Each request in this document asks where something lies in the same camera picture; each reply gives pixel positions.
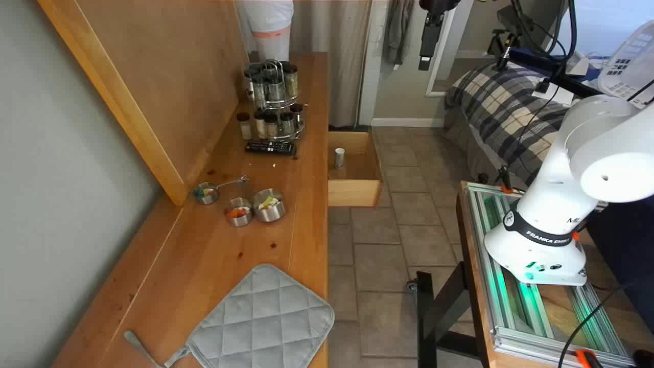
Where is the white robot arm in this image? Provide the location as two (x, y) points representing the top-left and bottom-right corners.
(483, 93), (654, 285)

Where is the open upper wooden drawer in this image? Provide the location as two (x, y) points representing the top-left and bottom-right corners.
(327, 130), (381, 207)

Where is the small white bottle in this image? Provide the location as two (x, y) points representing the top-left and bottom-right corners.
(333, 147), (346, 168)

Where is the rotating spice rack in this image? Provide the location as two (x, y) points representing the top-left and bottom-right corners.
(241, 58), (304, 139)

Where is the wooden dresser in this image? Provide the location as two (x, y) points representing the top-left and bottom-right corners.
(51, 51), (330, 368)

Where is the grey quilted pot holder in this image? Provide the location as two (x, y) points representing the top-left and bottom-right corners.
(164, 263), (335, 368)

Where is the plaid bed cover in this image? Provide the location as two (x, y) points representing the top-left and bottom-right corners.
(444, 65), (566, 185)

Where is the large wooden board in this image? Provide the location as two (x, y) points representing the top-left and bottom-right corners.
(37, 0), (245, 203)

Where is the steel measuring cup with handle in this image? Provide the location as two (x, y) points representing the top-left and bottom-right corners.
(192, 176), (247, 203)

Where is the metal spoon handle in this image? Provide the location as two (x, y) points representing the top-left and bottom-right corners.
(122, 331), (164, 368)

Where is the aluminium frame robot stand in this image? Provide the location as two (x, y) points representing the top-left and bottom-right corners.
(458, 182), (634, 368)

